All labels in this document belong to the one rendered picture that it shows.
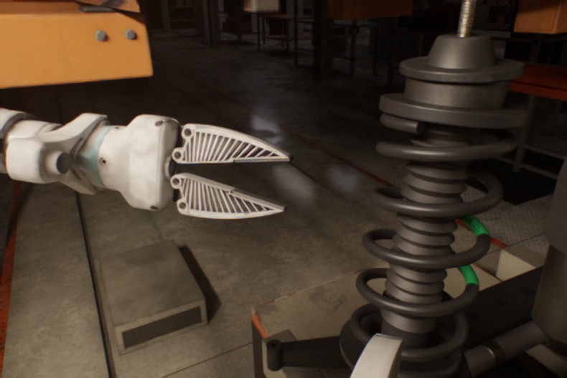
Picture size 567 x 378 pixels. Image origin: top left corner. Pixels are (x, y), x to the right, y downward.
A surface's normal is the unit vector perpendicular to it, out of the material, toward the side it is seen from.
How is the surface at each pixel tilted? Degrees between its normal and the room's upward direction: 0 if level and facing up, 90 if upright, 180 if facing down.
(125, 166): 80
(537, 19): 90
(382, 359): 20
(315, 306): 0
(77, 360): 0
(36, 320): 0
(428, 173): 42
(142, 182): 75
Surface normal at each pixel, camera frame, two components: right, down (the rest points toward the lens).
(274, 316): -0.02, -0.91
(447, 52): -0.65, -0.03
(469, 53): -0.07, 0.07
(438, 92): -0.59, 0.20
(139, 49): 0.46, 0.36
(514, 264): -0.89, 0.21
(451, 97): -0.37, 0.26
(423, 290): 0.04, -0.36
